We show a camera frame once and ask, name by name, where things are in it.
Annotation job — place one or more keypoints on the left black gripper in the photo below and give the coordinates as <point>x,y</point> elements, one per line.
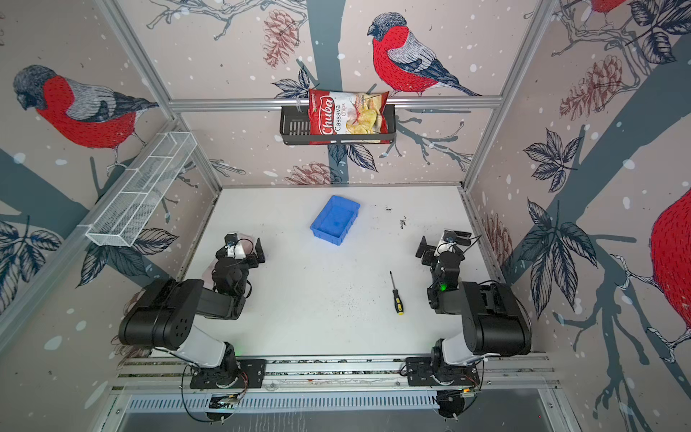
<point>256,252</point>

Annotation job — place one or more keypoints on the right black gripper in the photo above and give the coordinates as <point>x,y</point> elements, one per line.
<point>426,251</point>

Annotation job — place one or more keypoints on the yellow black screwdriver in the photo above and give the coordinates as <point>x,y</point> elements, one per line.
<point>398,304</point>

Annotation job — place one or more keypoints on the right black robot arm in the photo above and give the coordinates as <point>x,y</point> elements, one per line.
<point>493,322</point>

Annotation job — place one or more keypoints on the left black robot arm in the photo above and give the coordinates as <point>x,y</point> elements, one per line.
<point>163,317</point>

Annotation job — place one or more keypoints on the blue plastic bin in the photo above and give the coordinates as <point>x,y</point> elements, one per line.
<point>335,220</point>

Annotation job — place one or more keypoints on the pink plastic case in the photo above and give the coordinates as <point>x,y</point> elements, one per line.
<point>243,247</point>

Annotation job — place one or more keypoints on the red cassava chips bag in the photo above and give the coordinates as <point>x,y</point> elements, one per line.
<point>340,113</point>

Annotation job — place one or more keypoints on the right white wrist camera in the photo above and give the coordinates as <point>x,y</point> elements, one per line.
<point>446,244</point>

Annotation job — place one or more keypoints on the black wall basket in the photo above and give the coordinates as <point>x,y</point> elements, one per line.
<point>295,128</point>

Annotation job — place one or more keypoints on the white wire mesh shelf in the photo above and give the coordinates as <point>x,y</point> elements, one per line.
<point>146,183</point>

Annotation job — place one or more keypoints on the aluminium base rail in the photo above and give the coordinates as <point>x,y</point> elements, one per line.
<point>349,374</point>

